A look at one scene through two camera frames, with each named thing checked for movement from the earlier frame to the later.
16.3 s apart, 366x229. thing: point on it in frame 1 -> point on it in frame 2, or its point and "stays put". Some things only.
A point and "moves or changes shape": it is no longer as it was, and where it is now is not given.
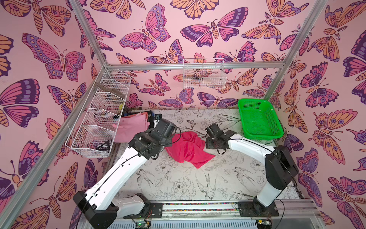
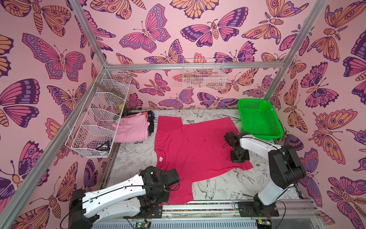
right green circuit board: x=264 y=223 stays put
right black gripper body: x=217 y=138 -> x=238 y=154
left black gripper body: x=167 y=142 -> x=161 y=197
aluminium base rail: x=213 y=215 stays put
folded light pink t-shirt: x=129 y=126 stays put
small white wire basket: x=206 y=73 stays put
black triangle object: x=99 y=149 stays put
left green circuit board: x=143 y=224 stays put
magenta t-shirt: x=188 y=147 moves or changes shape
